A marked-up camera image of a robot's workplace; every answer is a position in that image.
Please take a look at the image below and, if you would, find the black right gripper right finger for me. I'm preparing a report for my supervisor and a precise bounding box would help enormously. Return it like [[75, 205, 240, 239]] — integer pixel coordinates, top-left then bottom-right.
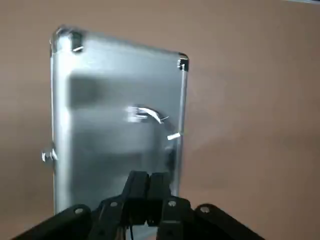
[[149, 171, 266, 240]]

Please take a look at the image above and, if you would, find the silver aluminium medical kit case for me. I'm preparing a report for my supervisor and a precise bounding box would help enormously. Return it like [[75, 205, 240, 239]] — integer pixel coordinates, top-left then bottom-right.
[[41, 24, 190, 227]]

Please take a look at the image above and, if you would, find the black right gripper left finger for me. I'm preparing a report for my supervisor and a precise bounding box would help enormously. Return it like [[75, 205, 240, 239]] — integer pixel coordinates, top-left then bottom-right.
[[12, 171, 151, 240]]

